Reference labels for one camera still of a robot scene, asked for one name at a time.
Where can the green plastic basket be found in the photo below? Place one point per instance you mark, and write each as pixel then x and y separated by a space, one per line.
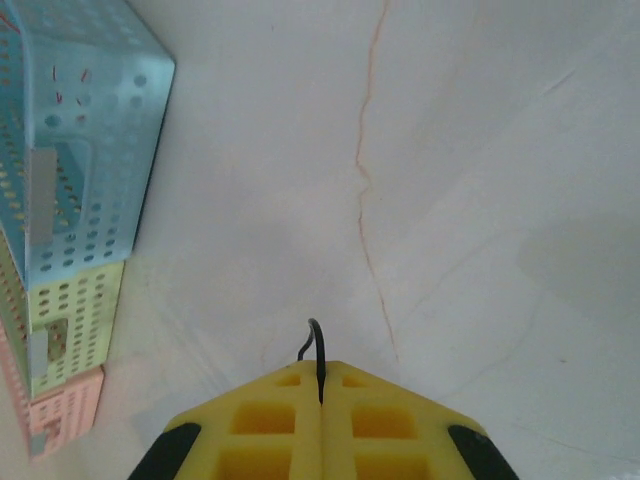
pixel 75 320

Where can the blue plastic basket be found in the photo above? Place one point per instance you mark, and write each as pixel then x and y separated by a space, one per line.
pixel 100 150

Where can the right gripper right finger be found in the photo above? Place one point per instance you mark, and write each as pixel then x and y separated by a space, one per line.
pixel 380 400

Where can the pink plastic basket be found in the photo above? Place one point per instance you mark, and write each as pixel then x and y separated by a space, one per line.
pixel 65 410

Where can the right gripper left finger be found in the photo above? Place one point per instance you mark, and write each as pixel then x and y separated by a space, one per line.
pixel 270 400

